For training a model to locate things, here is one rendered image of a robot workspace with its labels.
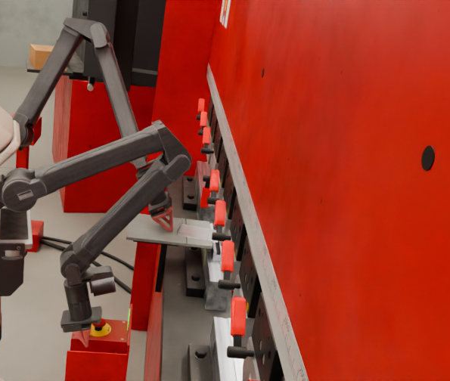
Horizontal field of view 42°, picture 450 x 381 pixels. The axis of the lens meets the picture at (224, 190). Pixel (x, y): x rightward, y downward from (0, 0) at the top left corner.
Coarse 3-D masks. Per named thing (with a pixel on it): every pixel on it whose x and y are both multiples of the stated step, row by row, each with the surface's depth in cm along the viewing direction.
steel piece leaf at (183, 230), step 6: (180, 222) 186; (180, 228) 187; (186, 228) 188; (192, 228) 188; (198, 228) 189; (204, 228) 190; (180, 234) 183; (186, 234) 183; (192, 234) 184; (198, 234) 185; (204, 234) 186
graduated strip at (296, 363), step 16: (208, 64) 250; (224, 128) 166; (240, 176) 127; (256, 224) 102; (256, 240) 100; (272, 272) 86; (272, 288) 85; (288, 320) 74; (288, 336) 73; (288, 352) 72
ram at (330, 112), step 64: (256, 0) 134; (320, 0) 78; (384, 0) 55; (448, 0) 42; (256, 64) 123; (320, 64) 74; (384, 64) 53; (448, 64) 41; (256, 128) 114; (320, 128) 71; (384, 128) 51; (448, 128) 40; (256, 192) 106; (320, 192) 67; (384, 192) 49; (448, 192) 39; (256, 256) 99; (320, 256) 65; (384, 256) 48; (448, 256) 38; (320, 320) 62; (384, 320) 46; (448, 320) 37
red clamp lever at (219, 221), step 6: (216, 204) 130; (222, 204) 130; (216, 210) 129; (222, 210) 129; (216, 216) 129; (222, 216) 129; (216, 222) 128; (222, 222) 128; (216, 228) 128; (216, 234) 126; (222, 234) 127; (222, 240) 127
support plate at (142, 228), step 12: (144, 216) 191; (132, 228) 182; (144, 228) 183; (156, 228) 184; (144, 240) 177; (156, 240) 177; (168, 240) 178; (180, 240) 179; (192, 240) 181; (204, 240) 182
